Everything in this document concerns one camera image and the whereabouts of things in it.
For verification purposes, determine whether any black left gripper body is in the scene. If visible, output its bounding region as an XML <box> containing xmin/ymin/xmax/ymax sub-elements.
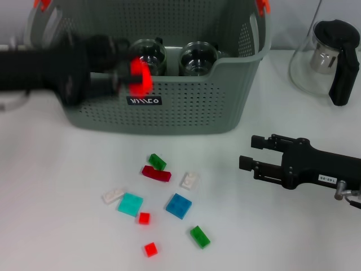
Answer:
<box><xmin>0</xmin><ymin>35</ymin><xmax>91</xmax><ymax>107</ymax></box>

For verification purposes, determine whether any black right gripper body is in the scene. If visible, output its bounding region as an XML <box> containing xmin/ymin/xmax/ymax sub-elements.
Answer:
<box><xmin>281</xmin><ymin>137</ymin><xmax>361</xmax><ymax>193</ymax></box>

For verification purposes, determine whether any large bright red toy brick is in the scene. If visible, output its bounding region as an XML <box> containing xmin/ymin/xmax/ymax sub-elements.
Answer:
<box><xmin>129</xmin><ymin>56</ymin><xmax>154</xmax><ymax>95</ymax></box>

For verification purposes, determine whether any glass teacup with black base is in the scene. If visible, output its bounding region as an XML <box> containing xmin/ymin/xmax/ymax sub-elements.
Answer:
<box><xmin>126</xmin><ymin>37</ymin><xmax>168</xmax><ymax>76</ymax></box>
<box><xmin>178</xmin><ymin>41</ymin><xmax>218</xmax><ymax>77</ymax></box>

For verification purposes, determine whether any white toy brick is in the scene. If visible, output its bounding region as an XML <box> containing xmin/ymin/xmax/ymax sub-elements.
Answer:
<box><xmin>102</xmin><ymin>187</ymin><xmax>126</xmax><ymax>204</ymax></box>
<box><xmin>179</xmin><ymin>171</ymin><xmax>200</xmax><ymax>191</ymax></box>

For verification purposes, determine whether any grey-green perforated storage bin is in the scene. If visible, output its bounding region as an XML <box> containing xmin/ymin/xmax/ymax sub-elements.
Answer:
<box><xmin>23</xmin><ymin>0</ymin><xmax>273</xmax><ymax>136</ymax></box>

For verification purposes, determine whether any black clay teapot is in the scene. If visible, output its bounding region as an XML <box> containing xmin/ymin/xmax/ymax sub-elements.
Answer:
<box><xmin>84</xmin><ymin>34</ymin><xmax>131</xmax><ymax>70</ymax></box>

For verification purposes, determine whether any blue toy brick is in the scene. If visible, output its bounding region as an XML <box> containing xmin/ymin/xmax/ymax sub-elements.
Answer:
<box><xmin>165</xmin><ymin>193</ymin><xmax>192</xmax><ymax>220</ymax></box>

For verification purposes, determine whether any green toy brick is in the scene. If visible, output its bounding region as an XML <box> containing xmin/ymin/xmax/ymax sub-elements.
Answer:
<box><xmin>190</xmin><ymin>225</ymin><xmax>211</xmax><ymax>250</ymax></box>
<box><xmin>148</xmin><ymin>153</ymin><xmax>167</xmax><ymax>172</ymax></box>

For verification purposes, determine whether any dark red toy brick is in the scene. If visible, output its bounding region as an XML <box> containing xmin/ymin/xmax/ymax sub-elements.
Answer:
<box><xmin>141</xmin><ymin>165</ymin><xmax>172</xmax><ymax>183</ymax></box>

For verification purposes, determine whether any teal toy brick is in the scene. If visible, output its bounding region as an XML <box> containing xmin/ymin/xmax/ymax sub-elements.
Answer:
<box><xmin>117</xmin><ymin>192</ymin><xmax>144</xmax><ymax>217</ymax></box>

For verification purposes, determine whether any right wrist cable with plug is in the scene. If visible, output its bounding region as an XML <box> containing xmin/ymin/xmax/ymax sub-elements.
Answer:
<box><xmin>334</xmin><ymin>180</ymin><xmax>361</xmax><ymax>209</ymax></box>

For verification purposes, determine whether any glass pitcher with black handle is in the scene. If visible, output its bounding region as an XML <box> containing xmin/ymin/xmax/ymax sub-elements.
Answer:
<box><xmin>288</xmin><ymin>19</ymin><xmax>360</xmax><ymax>107</ymax></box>

